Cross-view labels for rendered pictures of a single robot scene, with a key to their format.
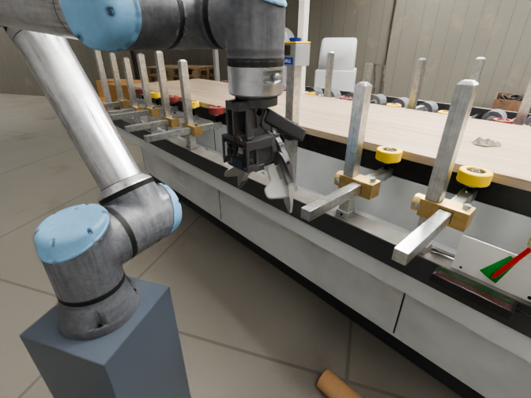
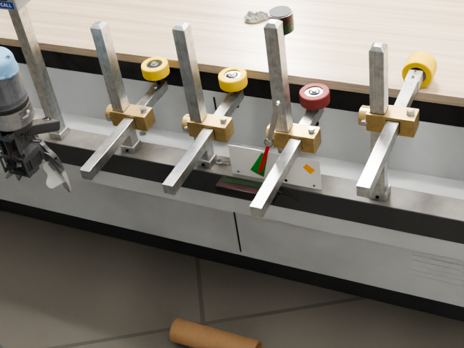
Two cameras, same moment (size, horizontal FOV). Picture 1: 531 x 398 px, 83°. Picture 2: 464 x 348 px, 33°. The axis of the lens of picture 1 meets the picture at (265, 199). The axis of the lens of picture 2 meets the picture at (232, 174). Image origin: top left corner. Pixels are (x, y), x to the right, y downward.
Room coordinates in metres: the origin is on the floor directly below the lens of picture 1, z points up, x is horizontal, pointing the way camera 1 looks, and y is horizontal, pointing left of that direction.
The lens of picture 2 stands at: (-0.97, 0.01, 2.06)
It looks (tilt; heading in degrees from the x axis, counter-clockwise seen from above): 39 degrees down; 343
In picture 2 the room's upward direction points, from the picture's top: 10 degrees counter-clockwise
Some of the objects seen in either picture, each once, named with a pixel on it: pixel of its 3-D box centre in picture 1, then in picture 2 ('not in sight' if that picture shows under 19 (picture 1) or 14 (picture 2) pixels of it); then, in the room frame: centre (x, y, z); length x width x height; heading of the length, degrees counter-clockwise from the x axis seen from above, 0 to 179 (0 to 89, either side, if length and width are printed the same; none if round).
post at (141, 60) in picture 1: (147, 95); not in sight; (1.98, 0.75, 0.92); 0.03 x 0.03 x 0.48; 43
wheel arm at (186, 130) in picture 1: (186, 131); not in sight; (1.55, 0.41, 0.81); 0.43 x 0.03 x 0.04; 133
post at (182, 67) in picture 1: (187, 110); not in sight; (1.61, 0.41, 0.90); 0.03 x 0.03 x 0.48; 43
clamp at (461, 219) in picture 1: (440, 210); (207, 126); (0.68, -0.45, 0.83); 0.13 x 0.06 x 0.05; 43
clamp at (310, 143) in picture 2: not in sight; (293, 135); (0.50, -0.63, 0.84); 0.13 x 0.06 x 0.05; 43
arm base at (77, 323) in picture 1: (96, 294); not in sight; (0.57, 0.43, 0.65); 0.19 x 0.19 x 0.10
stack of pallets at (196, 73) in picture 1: (183, 88); not in sight; (6.25, 1.61, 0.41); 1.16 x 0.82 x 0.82; 72
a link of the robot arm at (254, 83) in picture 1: (257, 82); (13, 113); (0.52, 0.01, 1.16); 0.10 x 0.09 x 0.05; 42
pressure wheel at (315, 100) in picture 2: not in sight; (315, 107); (0.57, -0.73, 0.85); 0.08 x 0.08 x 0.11
